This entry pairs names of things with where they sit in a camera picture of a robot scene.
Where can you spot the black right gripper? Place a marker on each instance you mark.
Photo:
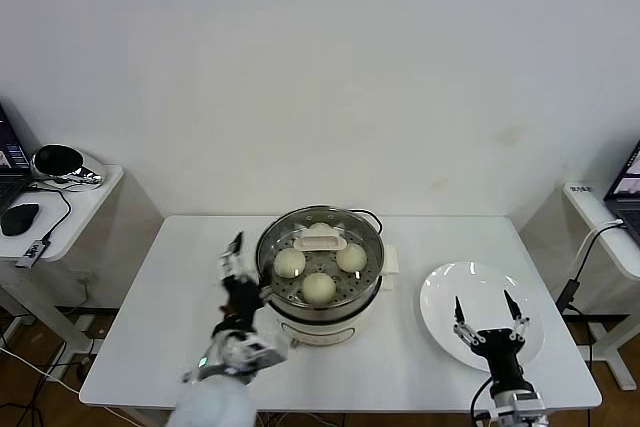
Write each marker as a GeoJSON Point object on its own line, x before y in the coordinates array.
{"type": "Point", "coordinates": [501, 349]}

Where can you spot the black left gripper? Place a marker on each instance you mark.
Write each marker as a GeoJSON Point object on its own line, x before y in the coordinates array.
{"type": "Point", "coordinates": [242, 299]}

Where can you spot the white steamed baozi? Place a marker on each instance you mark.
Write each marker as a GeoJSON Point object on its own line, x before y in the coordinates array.
{"type": "Point", "coordinates": [318, 288]}
{"type": "Point", "coordinates": [290, 263]}
{"type": "Point", "coordinates": [319, 227]}
{"type": "Point", "coordinates": [351, 258]}

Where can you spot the black computer mouse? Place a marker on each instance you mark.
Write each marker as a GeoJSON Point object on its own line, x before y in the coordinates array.
{"type": "Point", "coordinates": [20, 218]}

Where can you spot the white side table with label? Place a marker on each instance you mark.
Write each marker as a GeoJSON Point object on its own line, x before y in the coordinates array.
{"type": "Point", "coordinates": [625, 252]}

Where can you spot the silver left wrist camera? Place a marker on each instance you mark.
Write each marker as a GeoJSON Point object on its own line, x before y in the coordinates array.
{"type": "Point", "coordinates": [261, 354]}

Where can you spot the white side table with mouse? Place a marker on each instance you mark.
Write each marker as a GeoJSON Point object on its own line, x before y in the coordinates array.
{"type": "Point", "coordinates": [82, 207]}

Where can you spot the black laptop beside mouse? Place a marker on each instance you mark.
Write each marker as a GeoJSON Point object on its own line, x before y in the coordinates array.
{"type": "Point", "coordinates": [9, 172]}

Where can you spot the black hanging power adapter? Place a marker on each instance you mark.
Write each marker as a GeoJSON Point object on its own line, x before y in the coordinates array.
{"type": "Point", "coordinates": [568, 293]}

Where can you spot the small grey usb hub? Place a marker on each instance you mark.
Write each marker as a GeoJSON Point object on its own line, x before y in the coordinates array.
{"type": "Point", "coordinates": [33, 253]}

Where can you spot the black laptop with white plug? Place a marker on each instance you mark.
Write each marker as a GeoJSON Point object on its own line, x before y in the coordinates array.
{"type": "Point", "coordinates": [627, 197]}

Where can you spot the white round plate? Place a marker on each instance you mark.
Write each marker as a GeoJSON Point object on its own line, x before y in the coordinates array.
{"type": "Point", "coordinates": [480, 282]}

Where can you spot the small printed table label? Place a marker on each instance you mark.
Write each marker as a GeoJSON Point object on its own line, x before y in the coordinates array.
{"type": "Point", "coordinates": [580, 189]}

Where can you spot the chrome and black round device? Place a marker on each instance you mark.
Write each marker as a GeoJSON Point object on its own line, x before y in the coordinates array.
{"type": "Point", "coordinates": [60, 162]}

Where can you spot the perforated steel steamer basket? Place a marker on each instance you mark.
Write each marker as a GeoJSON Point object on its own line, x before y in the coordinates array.
{"type": "Point", "coordinates": [345, 305]}

